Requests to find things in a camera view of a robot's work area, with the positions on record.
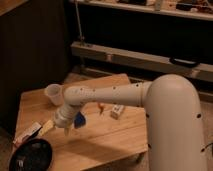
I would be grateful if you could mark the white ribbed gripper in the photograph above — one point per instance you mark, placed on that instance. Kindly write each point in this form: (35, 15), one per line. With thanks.
(63, 118)

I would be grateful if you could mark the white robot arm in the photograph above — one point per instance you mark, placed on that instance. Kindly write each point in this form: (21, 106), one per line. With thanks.
(173, 110)

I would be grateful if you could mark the black ceramic bowl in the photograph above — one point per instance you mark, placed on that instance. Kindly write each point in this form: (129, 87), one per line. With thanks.
(33, 155)

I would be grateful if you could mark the white and black box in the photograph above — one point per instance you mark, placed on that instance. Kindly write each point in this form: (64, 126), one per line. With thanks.
(27, 133)

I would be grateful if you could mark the blue plastic scoop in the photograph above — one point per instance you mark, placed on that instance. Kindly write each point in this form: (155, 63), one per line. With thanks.
(79, 121)

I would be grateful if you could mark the translucent plastic cup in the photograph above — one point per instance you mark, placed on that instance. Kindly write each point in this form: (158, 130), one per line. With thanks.
(54, 93)

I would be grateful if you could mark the wooden low table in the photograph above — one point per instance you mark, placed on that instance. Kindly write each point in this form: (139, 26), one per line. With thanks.
(102, 140)

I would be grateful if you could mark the orange marker pen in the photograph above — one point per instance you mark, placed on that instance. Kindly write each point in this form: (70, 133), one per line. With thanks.
(101, 108)

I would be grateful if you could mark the white glue tube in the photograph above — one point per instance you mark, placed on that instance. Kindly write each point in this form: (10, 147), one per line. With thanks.
(117, 111)

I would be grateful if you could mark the grey metal shelf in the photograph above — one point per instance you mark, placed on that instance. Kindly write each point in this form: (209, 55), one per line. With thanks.
(144, 22)

